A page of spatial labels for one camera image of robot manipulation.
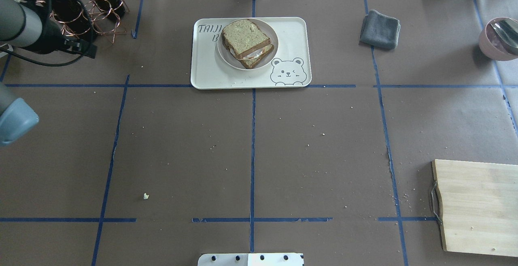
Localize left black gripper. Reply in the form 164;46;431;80
12;0;98;59

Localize white round plate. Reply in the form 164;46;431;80
218;18;279;70

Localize bread slice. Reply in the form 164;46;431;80
238;46;275;69
221;19;272;56

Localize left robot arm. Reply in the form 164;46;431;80
0;0;97;147

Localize cream bear tray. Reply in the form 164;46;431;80
191;17;312;89

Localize dark green wine bottle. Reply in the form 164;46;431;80
51;0;96;42

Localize bread slice on plate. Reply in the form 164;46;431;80
238;46;275;69

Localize fried egg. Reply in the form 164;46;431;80
227;44;274;61

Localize grey folded cloth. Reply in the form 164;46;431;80
359;9;400;50

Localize pink bowl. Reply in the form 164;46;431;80
479;17;518;61

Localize metal scoop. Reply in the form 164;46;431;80
490;18;518;55

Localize wooden cutting board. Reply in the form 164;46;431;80
431;159;518;257

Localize copper wire bottle rack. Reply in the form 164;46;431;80
51;0;128;42

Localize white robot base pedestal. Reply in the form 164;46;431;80
197;253;305;266

